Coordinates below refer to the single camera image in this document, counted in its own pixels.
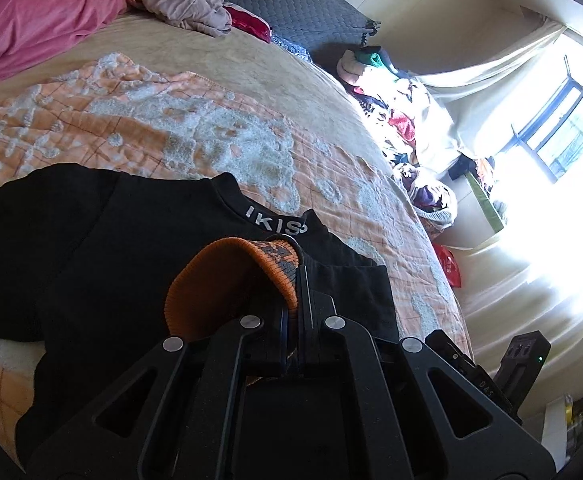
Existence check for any white bag of clothes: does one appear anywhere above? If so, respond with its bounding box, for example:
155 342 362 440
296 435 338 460
394 162 459 233

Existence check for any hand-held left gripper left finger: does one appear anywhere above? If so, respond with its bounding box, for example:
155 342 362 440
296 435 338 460
24 306 298 480

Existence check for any beige bed sheet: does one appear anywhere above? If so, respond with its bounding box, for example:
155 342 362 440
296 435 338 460
0 10 387 173

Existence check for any blue patterned cloth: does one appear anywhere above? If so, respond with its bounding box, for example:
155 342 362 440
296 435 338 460
272 32 313 64

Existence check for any pile of mixed clothes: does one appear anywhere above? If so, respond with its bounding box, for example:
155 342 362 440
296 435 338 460
336 45 453 166

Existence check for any green strip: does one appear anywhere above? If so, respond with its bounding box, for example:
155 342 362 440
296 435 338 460
464 170 505 234

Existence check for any red plastic bag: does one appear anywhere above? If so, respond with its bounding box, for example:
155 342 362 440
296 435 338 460
431 242 461 289

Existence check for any red cloth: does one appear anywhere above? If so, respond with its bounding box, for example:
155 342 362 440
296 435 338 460
222 4 272 44

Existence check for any peach quilt with white tufts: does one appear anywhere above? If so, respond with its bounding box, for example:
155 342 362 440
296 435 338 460
0 51 475 471

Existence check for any pink duvet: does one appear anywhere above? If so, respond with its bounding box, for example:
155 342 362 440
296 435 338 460
0 0 147 93

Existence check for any crumpled mauve garment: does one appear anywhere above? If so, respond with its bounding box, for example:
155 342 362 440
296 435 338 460
124 0 233 38

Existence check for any white box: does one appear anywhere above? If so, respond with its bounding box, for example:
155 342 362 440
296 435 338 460
541 395 583 463

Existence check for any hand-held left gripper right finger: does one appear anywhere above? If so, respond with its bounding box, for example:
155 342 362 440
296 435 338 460
297 264 558 480

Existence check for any black shirt with orange cuff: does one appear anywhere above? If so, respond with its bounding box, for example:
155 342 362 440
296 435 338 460
0 162 400 472

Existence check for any window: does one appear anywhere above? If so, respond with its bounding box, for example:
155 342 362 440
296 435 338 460
500 54 583 187

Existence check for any white curtain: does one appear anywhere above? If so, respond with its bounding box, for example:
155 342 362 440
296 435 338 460
411 19 572 163

